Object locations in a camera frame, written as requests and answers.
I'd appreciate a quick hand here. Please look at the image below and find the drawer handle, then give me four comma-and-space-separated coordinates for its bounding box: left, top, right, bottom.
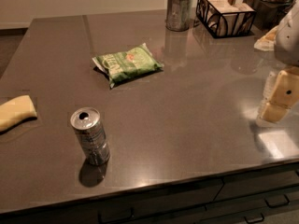
97, 207, 135, 224
244, 214, 264, 224
264, 194, 290, 209

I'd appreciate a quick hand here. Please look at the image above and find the lower right drawer handle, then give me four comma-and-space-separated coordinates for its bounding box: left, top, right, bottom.
244, 214, 264, 224

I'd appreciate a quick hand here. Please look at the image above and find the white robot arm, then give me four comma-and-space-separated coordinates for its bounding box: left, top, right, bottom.
258, 0, 299, 123

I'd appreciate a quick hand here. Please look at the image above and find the black wire napkin basket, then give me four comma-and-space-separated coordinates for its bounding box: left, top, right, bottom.
196, 0, 256, 38

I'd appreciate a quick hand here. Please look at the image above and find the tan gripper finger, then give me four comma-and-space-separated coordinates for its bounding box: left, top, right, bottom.
259, 66, 299, 123
263, 71, 278, 99

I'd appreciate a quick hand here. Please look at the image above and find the yellow snack packet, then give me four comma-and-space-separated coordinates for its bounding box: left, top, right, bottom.
254, 26, 278, 51

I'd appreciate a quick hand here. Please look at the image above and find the metal cup with stirrers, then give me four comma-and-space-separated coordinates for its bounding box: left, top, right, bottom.
165, 0, 192, 32

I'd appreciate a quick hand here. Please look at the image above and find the upper right drawer handle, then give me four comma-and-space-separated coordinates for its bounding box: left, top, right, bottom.
264, 194, 290, 209

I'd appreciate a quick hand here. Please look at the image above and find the green jalapeno chip bag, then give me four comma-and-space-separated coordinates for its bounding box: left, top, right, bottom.
93, 43, 164, 89

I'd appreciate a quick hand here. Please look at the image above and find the silver redbull can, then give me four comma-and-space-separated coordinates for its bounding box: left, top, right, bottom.
70, 107, 110, 166

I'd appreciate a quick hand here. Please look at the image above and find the left drawer handle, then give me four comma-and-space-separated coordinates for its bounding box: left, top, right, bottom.
97, 207, 135, 224

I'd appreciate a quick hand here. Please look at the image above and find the yellow sponge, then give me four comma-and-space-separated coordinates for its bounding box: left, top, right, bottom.
0, 95, 37, 133

